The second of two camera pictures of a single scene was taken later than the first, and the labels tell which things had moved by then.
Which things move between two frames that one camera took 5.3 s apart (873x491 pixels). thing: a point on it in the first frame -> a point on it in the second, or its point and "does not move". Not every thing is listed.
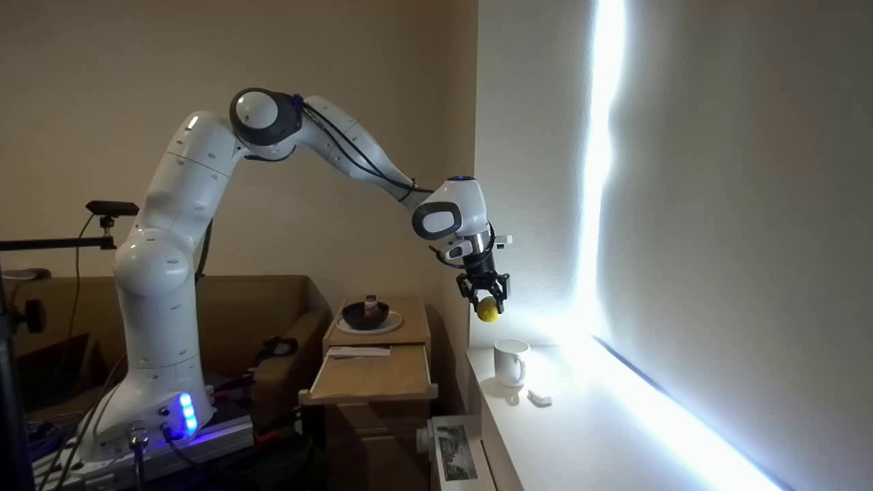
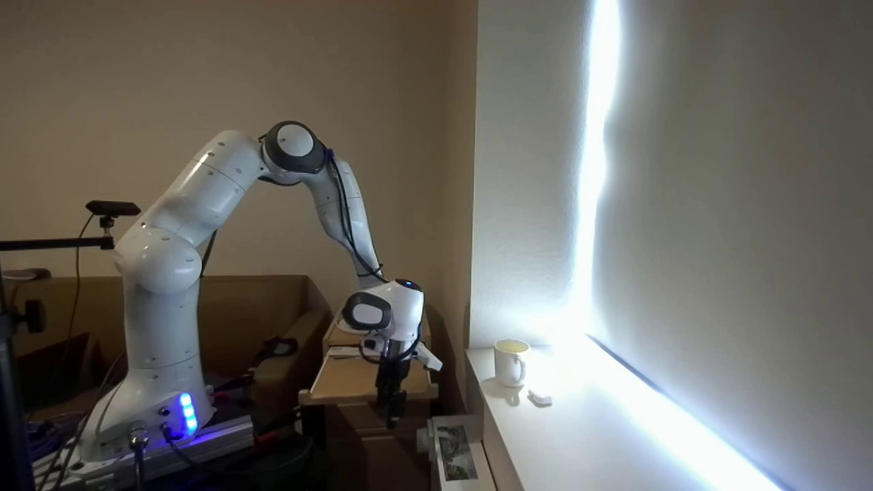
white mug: x=508 y=364 does not move
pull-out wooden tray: x=372 y=374 does not move
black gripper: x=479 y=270 -> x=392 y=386
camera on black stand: x=106 y=242 does not move
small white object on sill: x=537 y=400 does not move
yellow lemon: x=489 y=308 -> x=514 y=347
